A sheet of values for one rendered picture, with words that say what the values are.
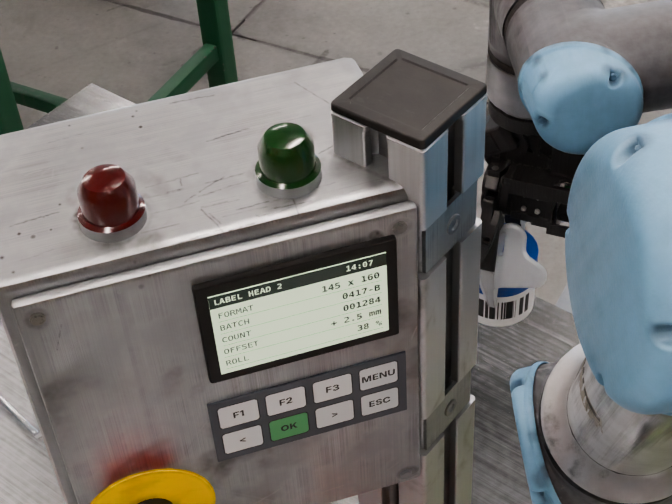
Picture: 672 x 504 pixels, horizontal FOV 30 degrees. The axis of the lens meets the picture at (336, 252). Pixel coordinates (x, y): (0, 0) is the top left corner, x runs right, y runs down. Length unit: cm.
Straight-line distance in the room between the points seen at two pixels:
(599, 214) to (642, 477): 35
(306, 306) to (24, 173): 13
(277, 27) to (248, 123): 271
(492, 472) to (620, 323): 70
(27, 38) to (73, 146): 282
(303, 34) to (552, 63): 237
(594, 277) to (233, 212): 15
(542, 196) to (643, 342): 57
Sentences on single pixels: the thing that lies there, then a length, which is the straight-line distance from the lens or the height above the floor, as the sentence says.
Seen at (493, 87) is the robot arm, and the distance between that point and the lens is 100.
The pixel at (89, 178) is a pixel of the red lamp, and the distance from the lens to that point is 48.
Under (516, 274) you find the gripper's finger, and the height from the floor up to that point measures 101.
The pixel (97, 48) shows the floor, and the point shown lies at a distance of 325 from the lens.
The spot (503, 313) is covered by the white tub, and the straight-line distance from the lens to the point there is 116.
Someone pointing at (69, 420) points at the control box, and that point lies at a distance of 52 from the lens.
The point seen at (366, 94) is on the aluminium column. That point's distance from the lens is 49.
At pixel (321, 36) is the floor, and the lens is 318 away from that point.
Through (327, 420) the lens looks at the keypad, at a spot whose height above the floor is 136.
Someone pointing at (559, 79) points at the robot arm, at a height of 130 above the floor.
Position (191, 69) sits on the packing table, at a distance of 277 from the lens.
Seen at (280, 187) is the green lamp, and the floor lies 148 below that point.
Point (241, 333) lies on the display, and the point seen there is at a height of 143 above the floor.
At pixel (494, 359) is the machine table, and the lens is 128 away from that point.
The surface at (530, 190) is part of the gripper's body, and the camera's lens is 105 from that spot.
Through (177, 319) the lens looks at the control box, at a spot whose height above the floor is 144.
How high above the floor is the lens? 180
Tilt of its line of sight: 44 degrees down
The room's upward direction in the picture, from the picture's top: 4 degrees counter-clockwise
